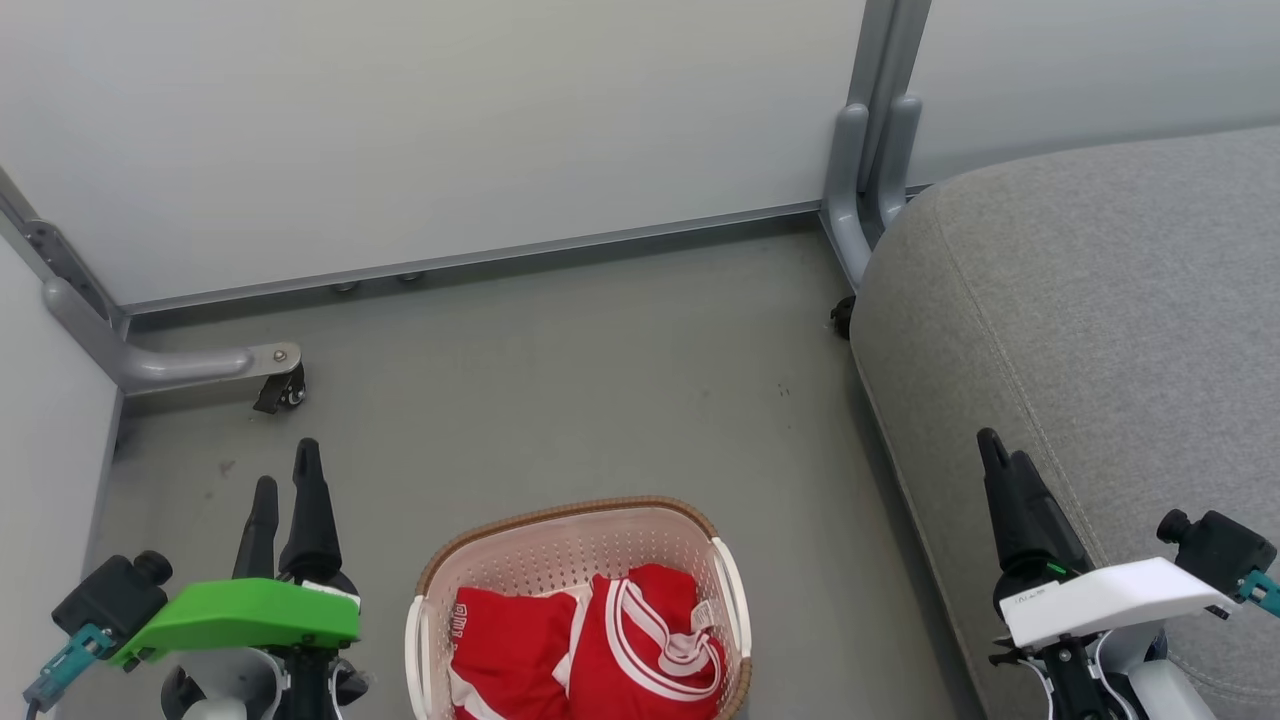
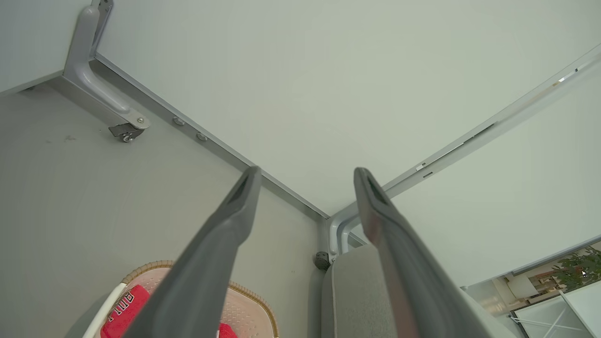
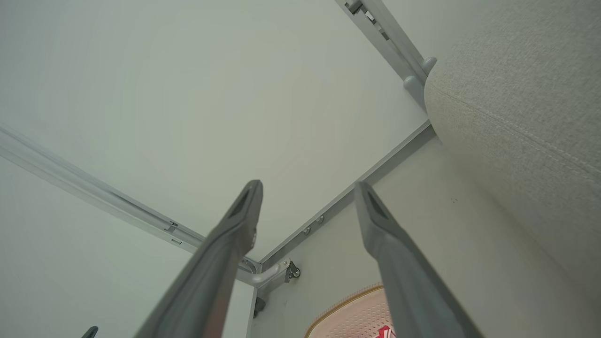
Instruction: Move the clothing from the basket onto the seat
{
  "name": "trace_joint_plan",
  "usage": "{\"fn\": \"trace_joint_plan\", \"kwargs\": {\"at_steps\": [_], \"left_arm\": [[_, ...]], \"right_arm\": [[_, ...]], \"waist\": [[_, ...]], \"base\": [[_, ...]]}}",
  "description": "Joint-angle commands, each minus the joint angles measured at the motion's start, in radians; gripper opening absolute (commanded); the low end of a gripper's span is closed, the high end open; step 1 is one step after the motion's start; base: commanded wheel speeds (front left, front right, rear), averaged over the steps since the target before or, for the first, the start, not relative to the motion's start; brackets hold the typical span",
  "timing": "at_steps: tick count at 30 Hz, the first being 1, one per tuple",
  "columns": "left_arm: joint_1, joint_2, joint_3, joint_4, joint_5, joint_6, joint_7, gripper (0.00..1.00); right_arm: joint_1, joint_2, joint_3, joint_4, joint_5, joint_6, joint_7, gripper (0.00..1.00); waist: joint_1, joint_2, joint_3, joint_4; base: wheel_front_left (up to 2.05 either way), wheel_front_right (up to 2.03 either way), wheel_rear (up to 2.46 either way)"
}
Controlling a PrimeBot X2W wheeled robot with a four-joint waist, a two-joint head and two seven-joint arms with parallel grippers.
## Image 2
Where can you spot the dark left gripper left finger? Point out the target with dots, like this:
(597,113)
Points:
(202,281)

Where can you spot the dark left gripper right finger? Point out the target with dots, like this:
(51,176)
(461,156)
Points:
(413,281)

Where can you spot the red shorts with white stripe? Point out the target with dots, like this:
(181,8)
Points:
(227,332)

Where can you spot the red jersey with lettering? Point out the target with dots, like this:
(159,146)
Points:
(127,310)

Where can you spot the grey fabric sofa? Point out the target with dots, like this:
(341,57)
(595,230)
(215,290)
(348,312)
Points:
(357,300)

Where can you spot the grey metal stand base bracket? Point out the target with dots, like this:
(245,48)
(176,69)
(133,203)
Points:
(334,234)

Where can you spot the beige perforated laundry basket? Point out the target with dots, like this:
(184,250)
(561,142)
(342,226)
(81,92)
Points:
(244,314)

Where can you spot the black caster wheel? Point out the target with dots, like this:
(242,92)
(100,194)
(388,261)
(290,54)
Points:
(322,261)
(126,132)

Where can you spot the green potted plant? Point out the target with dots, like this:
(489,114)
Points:
(577,270)

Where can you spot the white table with cross frame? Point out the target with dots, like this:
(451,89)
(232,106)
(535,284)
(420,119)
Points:
(587,305)

